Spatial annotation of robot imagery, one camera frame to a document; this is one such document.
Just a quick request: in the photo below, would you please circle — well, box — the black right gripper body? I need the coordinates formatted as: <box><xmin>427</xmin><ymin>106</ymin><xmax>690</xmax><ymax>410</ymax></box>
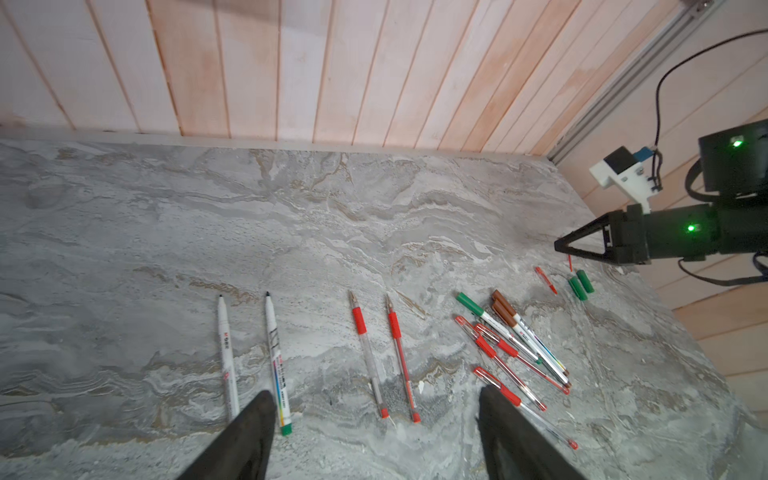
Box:
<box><xmin>603</xmin><ymin>204</ymin><xmax>767</xmax><ymax>265</ymax></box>

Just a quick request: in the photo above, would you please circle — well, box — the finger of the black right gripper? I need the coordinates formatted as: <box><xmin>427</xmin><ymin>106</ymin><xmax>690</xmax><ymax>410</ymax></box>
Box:
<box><xmin>554</xmin><ymin>239</ymin><xmax>615</xmax><ymax>263</ymax></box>
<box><xmin>554</xmin><ymin>214</ymin><xmax>610</xmax><ymax>249</ymax></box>

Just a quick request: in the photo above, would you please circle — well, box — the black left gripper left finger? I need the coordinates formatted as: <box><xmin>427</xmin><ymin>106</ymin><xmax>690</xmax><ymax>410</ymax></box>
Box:
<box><xmin>178</xmin><ymin>390</ymin><xmax>277</xmax><ymax>480</ymax></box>

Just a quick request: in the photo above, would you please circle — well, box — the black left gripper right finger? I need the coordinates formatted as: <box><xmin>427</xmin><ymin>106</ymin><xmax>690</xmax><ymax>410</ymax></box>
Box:
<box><xmin>478</xmin><ymin>385</ymin><xmax>585</xmax><ymax>480</ymax></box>

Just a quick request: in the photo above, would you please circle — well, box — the green marker cap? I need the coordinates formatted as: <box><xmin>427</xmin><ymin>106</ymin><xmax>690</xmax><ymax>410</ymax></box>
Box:
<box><xmin>576</xmin><ymin>270</ymin><xmax>595</xmax><ymax>294</ymax></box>
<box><xmin>568</xmin><ymin>276</ymin><xmax>588</xmax><ymax>301</ymax></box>

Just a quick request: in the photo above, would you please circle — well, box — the green capped white marker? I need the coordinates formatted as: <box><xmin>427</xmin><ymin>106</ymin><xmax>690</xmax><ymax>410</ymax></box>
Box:
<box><xmin>217</xmin><ymin>295</ymin><xmax>240</xmax><ymax>422</ymax></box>

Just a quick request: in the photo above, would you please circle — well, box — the red gel pen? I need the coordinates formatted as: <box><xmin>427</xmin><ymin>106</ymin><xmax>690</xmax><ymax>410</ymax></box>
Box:
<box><xmin>473</xmin><ymin>322</ymin><xmax>570</xmax><ymax>395</ymax></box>
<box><xmin>455</xmin><ymin>316</ymin><xmax>547</xmax><ymax>412</ymax></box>
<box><xmin>385</xmin><ymin>294</ymin><xmax>421</xmax><ymax>423</ymax></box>
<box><xmin>349</xmin><ymin>291</ymin><xmax>390</xmax><ymax>419</ymax></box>
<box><xmin>473</xmin><ymin>366</ymin><xmax>579</xmax><ymax>450</ymax></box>

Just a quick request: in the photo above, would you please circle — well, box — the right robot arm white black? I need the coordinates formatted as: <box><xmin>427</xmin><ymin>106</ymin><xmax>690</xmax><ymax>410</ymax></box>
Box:
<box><xmin>554</xmin><ymin>121</ymin><xmax>767</xmax><ymax>265</ymax></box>

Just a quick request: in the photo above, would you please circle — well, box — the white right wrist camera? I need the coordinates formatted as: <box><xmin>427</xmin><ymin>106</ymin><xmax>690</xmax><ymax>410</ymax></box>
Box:
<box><xmin>589</xmin><ymin>146</ymin><xmax>657</xmax><ymax>214</ymax></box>

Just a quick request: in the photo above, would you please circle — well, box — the right aluminium wall rail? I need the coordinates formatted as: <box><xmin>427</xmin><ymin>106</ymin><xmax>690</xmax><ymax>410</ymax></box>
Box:
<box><xmin>546</xmin><ymin>1</ymin><xmax>723</xmax><ymax>165</ymax></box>

